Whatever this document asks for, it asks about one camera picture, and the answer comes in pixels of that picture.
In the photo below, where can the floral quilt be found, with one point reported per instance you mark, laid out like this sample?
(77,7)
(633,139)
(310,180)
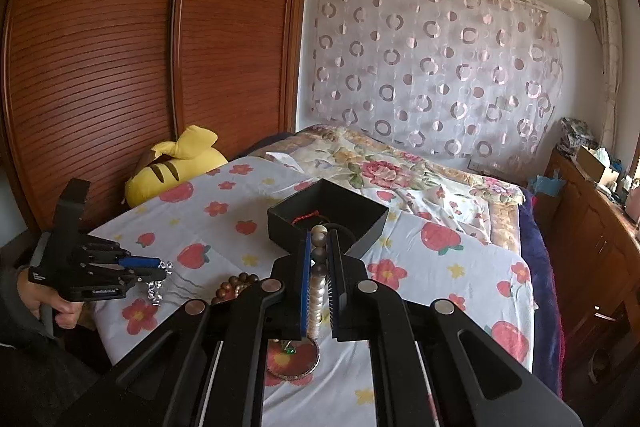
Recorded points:
(390,172)

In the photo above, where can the person's left hand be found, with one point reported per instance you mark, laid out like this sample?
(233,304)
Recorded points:
(36,298)

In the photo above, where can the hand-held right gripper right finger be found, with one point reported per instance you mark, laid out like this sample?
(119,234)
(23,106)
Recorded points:
(336,288)

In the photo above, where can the black square box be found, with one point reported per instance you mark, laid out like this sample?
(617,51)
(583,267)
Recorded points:
(351,212)

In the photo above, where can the blue plastic bag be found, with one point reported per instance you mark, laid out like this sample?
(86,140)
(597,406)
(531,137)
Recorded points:
(546,185)

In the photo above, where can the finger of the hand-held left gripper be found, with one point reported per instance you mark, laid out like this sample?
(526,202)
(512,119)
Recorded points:
(147,276)
(142,261)

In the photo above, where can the open cardboard box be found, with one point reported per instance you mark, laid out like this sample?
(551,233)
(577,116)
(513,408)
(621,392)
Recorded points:
(592,167)

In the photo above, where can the silver bangle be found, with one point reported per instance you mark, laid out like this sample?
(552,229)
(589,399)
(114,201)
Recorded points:
(292,375)

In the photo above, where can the person's left forearm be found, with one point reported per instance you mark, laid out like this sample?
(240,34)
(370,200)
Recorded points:
(22,347)

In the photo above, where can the yellow plush toy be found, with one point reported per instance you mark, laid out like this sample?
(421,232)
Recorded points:
(170,172)

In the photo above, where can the brown wooden wardrobe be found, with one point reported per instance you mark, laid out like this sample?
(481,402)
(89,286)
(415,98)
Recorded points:
(100,57)

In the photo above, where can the brown wooden dresser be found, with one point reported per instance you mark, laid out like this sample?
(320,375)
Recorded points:
(590,252)

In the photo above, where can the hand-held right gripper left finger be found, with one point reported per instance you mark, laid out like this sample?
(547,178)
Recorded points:
(304,278)

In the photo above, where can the green gem earring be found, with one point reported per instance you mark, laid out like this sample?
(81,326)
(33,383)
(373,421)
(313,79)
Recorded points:
(289,349)

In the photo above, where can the pink circle pattern curtain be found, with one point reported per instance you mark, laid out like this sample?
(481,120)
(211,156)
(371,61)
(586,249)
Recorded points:
(425,72)

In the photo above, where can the fruit print bed sheet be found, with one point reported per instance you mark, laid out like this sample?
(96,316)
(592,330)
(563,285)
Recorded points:
(440,279)

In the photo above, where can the dark blue blanket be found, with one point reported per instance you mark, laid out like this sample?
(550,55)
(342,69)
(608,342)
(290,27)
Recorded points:
(543,287)

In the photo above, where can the beige side curtain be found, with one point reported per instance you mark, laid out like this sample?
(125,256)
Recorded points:
(608,57)

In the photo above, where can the patterned wrapped bag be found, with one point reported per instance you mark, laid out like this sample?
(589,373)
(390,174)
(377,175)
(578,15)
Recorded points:
(576,137)

